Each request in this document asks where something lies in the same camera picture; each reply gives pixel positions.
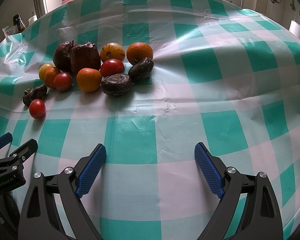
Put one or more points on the small dark dried fruit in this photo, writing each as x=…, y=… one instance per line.
x=31, y=94

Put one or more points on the white plastic cup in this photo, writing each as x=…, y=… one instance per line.
x=32, y=20

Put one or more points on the dark wrinkled passion fruit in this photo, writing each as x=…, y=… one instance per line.
x=117, y=84
x=141, y=70

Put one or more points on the steel thermos flask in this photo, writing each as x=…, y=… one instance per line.
x=40, y=8

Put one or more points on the dark glass bottle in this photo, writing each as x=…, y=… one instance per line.
x=18, y=24

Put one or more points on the small orange mandarin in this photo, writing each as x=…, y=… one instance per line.
x=49, y=76

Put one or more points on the dark wrinkled passion fruit back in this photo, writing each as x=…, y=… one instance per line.
x=141, y=70

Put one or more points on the orange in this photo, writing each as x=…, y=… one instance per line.
x=88, y=80
x=137, y=51

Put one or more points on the teal checkered tablecloth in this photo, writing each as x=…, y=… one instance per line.
x=224, y=76

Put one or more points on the dark red wrinkled apple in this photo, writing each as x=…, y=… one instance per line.
x=61, y=57

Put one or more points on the small yellow fruit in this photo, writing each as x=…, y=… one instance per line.
x=43, y=70

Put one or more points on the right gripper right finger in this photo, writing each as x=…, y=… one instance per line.
x=261, y=217

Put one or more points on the dark wrinkled passion fruit front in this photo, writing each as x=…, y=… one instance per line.
x=117, y=84

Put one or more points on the large red tomato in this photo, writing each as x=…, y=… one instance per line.
x=111, y=67

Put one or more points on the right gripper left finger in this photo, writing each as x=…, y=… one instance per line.
x=39, y=216

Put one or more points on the yellow striped round fruit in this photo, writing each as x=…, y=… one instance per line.
x=112, y=50

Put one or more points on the dark red shrivelled apple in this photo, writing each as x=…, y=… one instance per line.
x=84, y=56

